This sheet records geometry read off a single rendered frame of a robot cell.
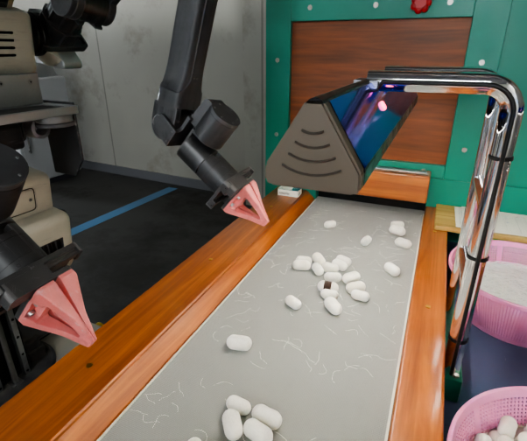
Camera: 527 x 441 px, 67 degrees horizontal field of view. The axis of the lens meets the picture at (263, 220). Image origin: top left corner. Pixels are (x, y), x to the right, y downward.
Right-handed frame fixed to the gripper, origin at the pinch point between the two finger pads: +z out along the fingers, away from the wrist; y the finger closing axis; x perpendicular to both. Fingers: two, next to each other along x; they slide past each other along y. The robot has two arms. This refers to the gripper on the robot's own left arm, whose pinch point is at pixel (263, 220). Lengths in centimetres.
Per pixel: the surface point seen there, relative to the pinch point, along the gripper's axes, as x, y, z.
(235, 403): 2.0, -30.3, 13.8
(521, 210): -26, 46, 42
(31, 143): 223, 176, -192
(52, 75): 185, 212, -228
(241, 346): 4.6, -20.7, 10.9
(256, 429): -0.9, -32.8, 16.4
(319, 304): 1.1, -4.3, 17.2
